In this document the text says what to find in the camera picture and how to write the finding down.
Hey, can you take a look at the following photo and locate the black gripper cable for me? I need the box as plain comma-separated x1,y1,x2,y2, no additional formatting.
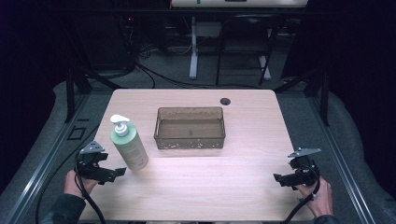
281,167,321,224
74,150,107,224

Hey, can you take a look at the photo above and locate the green pump bottle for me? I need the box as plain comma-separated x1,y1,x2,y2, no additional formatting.
109,114,149,172

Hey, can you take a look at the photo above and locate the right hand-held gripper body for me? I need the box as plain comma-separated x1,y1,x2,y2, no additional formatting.
287,147,321,188

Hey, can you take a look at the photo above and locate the thin black cable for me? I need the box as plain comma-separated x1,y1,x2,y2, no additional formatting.
35,123,101,224

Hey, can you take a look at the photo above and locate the person's right hand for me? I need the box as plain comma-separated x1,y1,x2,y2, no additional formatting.
293,176,333,218

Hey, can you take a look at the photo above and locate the aluminium rail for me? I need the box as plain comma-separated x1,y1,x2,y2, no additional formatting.
3,92,92,224
306,92,377,224

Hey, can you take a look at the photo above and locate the translucent brown plastic box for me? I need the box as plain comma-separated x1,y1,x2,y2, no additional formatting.
153,106,226,150

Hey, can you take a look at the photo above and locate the black floor cable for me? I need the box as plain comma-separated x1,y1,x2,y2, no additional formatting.
134,60,265,91

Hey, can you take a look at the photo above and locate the black chair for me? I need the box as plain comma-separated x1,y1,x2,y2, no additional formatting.
215,13,282,87

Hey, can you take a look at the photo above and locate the black metal stand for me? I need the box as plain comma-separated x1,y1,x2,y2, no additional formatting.
274,66,331,127
60,18,125,124

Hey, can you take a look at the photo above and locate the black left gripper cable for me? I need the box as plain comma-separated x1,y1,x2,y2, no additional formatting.
74,150,107,224

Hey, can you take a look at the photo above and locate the person's left hand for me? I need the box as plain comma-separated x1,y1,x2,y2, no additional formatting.
64,170,99,199

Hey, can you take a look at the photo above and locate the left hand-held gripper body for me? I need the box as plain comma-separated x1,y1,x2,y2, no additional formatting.
75,140,117,184

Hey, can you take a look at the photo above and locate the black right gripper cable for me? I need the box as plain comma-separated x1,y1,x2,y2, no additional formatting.
281,167,321,224

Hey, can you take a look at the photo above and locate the white desk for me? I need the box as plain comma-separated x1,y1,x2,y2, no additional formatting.
169,0,309,80

